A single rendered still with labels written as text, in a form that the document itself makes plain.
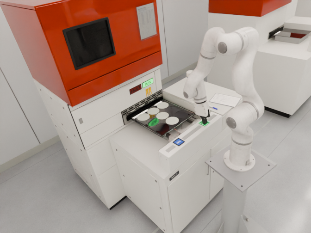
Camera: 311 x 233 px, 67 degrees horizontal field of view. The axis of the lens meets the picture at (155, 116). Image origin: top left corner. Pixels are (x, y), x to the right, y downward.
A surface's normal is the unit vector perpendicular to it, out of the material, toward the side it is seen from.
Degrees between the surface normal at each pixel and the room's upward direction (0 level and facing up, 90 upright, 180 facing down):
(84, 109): 90
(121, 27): 90
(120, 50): 90
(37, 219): 0
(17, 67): 90
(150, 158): 0
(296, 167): 0
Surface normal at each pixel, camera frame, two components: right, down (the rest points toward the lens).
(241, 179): -0.11, -0.80
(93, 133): 0.68, 0.36
